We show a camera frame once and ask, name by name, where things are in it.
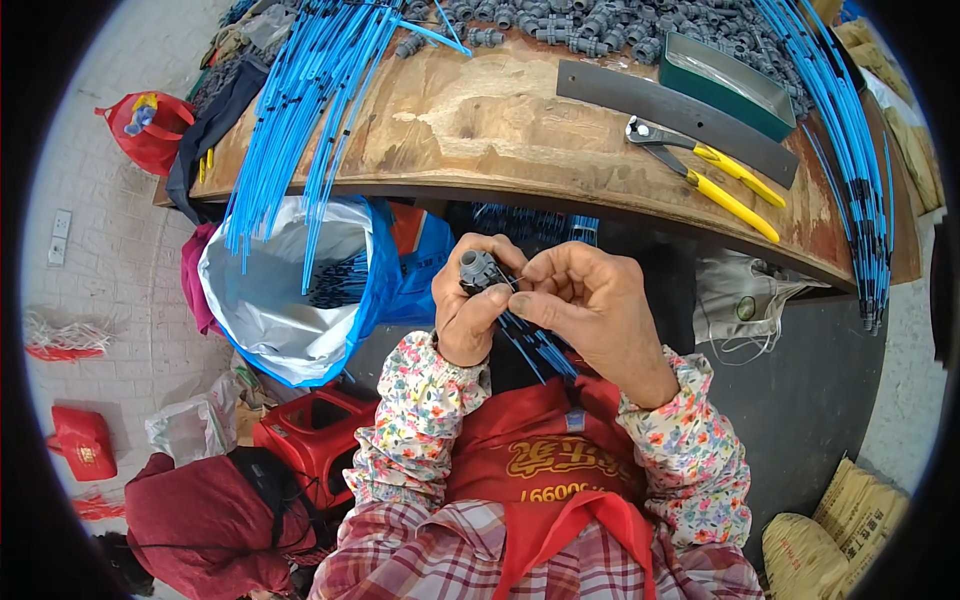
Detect maroon garment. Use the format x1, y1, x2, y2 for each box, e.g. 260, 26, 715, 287
123, 448, 322, 600

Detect person's body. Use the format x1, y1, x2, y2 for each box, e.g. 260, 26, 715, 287
307, 373, 768, 600

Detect wooden work table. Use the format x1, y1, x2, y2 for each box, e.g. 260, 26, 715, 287
152, 28, 924, 295

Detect red plastic stool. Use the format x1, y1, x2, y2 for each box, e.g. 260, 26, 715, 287
252, 381, 382, 513

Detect pile of grey pipe fittings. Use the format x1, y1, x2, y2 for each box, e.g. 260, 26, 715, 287
393, 0, 816, 123

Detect small bundle of blue tubes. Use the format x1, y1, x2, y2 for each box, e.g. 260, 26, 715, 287
495, 307, 580, 385

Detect green metal tray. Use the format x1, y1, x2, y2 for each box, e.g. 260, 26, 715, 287
657, 30, 798, 144

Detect blue tubes under table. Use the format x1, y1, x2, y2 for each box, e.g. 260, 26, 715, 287
448, 201, 602, 250

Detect red and white string bundle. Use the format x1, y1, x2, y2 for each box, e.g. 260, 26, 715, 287
21, 309, 115, 365

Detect grey flat strip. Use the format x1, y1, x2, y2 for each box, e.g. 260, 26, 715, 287
555, 58, 801, 191

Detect clear plastic bag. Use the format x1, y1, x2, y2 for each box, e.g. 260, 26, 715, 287
143, 370, 243, 468

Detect person's left hand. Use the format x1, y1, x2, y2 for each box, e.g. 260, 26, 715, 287
431, 231, 531, 369

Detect person's right hand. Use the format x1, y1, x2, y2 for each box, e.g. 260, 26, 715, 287
508, 240, 681, 411

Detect tan sacks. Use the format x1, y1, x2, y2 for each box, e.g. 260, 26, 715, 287
831, 13, 948, 216

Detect red string tassel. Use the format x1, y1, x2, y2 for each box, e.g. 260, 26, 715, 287
70, 489, 129, 524

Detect white cloth bag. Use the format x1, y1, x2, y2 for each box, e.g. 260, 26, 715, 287
692, 250, 832, 368

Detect red bag with toy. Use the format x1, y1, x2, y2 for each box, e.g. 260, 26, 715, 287
93, 90, 197, 178

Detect blue tubes with black ends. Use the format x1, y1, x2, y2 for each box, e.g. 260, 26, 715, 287
306, 250, 374, 312

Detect white and blue plastic bag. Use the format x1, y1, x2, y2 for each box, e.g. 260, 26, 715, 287
196, 195, 459, 390

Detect banded heap of blue tubes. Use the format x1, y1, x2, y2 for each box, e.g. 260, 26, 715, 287
752, 0, 898, 336

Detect pink cloth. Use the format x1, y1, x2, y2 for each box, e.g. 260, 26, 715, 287
180, 222, 228, 338

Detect yellow woven sacks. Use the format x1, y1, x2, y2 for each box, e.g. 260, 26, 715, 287
760, 455, 914, 600

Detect yellow-handled pliers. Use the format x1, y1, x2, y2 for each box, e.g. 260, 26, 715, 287
624, 114, 789, 246

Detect red gift bag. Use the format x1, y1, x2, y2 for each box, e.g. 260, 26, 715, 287
45, 404, 120, 483

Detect white wall socket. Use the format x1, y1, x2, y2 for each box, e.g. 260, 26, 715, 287
46, 207, 75, 269

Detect grey plastic pipe fitting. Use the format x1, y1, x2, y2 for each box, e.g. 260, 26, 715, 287
458, 249, 513, 297

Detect dark cloth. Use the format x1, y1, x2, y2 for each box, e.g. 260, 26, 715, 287
165, 52, 273, 226

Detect long heap of blue tubes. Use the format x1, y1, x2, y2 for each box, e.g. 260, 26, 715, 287
221, 0, 475, 295

